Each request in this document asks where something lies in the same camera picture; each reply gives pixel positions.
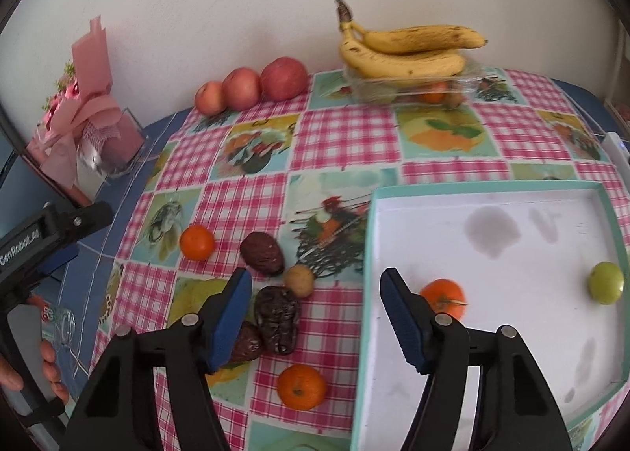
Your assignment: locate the medium red apple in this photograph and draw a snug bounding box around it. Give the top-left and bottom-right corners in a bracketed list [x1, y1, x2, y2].
[221, 67, 261, 112]

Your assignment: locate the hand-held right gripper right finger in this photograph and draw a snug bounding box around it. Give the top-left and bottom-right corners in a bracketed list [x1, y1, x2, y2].
[380, 268, 567, 451]

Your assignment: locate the white tray with teal rim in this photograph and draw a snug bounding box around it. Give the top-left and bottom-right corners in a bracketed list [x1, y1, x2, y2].
[350, 180, 630, 451]

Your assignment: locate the clear plastic bag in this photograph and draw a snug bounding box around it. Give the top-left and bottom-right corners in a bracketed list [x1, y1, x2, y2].
[42, 302, 92, 375]

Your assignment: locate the dark brown pointed fruit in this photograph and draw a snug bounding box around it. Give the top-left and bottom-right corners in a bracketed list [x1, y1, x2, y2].
[229, 322, 267, 364]

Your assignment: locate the tangerine in container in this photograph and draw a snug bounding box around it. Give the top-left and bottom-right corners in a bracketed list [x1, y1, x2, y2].
[421, 82, 450, 104]

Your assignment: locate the dark brown oval fruit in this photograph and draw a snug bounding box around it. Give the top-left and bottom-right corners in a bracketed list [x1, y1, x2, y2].
[239, 231, 285, 277]

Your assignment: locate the clear plastic container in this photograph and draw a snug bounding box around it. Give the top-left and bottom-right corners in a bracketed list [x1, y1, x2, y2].
[343, 54, 485, 110]

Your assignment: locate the pink checkered fruit-print tablecloth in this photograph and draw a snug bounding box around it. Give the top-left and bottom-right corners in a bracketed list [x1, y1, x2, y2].
[89, 68, 630, 451]

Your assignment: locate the person's left hand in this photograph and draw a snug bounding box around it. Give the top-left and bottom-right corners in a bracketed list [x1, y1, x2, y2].
[0, 339, 70, 405]

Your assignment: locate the dark wrinkled long fruit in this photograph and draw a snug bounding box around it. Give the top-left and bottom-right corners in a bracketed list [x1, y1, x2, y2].
[253, 286, 302, 356]

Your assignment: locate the large red apple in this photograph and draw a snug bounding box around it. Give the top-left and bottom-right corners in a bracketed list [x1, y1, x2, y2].
[260, 56, 310, 101]

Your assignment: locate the clear acrylic holder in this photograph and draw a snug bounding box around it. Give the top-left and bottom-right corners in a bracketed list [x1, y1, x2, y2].
[76, 108, 148, 181]

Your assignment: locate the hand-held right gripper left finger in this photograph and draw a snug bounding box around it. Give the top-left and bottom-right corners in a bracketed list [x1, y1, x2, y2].
[59, 268, 253, 451]

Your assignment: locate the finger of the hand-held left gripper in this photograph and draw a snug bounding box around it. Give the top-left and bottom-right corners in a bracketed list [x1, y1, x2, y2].
[34, 201, 115, 279]

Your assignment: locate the orange tangerine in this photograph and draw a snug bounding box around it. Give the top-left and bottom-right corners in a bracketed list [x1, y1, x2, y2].
[276, 364, 328, 411]
[179, 225, 216, 262]
[419, 278, 467, 323]

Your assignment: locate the small brown round fruit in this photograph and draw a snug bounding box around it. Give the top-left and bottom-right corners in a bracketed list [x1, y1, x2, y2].
[283, 264, 316, 298]

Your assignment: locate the small red apple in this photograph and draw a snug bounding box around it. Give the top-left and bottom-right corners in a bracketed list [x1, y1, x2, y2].
[194, 81, 228, 116]

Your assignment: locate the green round fruit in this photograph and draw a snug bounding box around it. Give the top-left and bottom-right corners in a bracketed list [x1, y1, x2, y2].
[587, 261, 625, 305]

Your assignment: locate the yellow banana bunch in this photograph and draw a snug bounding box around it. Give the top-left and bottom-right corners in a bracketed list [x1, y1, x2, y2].
[335, 0, 489, 80]

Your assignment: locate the white power strip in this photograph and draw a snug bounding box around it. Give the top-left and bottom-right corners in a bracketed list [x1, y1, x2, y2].
[603, 132, 630, 166]

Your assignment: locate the pink flower bouquet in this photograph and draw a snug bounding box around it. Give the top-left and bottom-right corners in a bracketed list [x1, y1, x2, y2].
[27, 15, 124, 191]

